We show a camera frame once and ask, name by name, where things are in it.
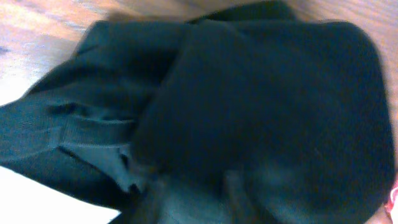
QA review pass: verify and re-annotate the black t-shirt with logo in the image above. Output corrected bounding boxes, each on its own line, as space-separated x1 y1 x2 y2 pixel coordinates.
1 1 396 223

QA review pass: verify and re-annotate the pink crumpled cloth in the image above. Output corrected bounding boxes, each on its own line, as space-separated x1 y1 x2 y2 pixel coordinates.
384 182 397 223

